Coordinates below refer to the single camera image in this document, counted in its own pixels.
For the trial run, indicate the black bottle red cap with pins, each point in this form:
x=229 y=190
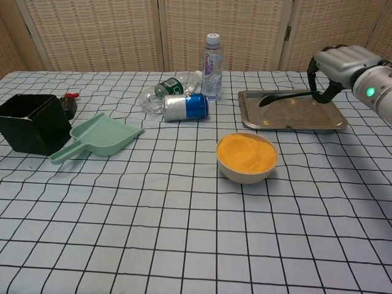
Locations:
x=70 y=105

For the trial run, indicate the metal tray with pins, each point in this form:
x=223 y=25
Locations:
x=291 y=116

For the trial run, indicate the blue checked tablecloth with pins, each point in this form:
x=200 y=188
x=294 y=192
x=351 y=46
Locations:
x=153 y=229

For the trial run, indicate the green plastic dustpan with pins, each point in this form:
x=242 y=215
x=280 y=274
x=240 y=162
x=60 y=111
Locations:
x=104 y=134

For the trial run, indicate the woven folding screen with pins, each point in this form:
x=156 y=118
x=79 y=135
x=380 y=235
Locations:
x=101 y=33

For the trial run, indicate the clear bottle purple label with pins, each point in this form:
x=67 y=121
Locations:
x=211 y=79

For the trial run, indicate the blue and silver can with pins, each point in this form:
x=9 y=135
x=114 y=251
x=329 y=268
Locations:
x=196 y=105

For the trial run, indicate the black plastic spoon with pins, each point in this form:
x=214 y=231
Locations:
x=268 y=99

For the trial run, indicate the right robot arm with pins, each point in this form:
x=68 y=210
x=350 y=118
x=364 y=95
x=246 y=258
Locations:
x=376 y=88

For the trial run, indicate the white bowl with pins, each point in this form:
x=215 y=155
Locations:
x=245 y=178

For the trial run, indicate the black square box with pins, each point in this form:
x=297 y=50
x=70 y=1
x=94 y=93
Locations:
x=33 y=134

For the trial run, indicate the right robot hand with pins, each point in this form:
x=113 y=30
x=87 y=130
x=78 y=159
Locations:
x=343 y=61

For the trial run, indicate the clear bottle green label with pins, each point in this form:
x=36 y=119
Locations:
x=171 y=86

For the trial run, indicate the brass screen hinge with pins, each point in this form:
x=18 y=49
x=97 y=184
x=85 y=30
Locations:
x=288 y=33

